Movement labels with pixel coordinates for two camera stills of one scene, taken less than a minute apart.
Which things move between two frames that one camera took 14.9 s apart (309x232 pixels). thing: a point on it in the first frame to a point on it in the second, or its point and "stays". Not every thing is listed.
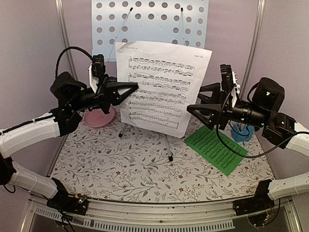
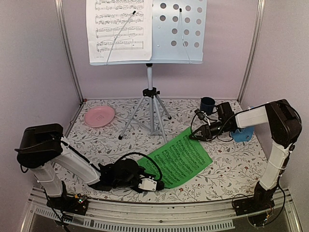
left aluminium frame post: x=66 y=37 stays
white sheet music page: x=170 y=78 to x=105 y=18
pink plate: x=97 y=118 stays
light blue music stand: x=175 y=23 to x=178 y=37
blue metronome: x=239 y=138 stays
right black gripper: x=213 y=106 to x=206 y=133
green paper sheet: x=206 y=142 to x=179 y=162
